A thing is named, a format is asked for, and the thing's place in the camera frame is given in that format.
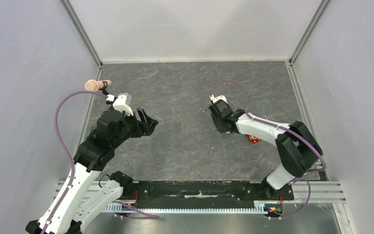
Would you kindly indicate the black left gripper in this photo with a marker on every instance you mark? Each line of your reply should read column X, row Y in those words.
column 146, row 127

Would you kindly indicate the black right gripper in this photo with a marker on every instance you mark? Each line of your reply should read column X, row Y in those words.
column 218, row 115

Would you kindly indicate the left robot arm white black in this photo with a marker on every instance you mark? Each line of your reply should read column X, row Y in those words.
column 68, row 214

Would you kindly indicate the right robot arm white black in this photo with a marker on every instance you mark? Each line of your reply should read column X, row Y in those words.
column 297, row 148

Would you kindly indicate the red owl number block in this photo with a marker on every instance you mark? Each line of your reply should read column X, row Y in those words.
column 253, row 139

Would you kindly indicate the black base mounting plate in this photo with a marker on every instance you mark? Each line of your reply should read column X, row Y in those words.
column 202, row 194

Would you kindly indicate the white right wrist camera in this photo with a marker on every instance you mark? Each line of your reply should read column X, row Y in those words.
column 214, row 99

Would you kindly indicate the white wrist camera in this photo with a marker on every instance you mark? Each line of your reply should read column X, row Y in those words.
column 214, row 99
column 121, row 103

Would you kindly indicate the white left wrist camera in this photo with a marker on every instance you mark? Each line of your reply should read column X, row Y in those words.
column 121, row 103

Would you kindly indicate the white cable duct strip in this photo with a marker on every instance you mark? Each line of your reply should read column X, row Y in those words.
column 257, row 208

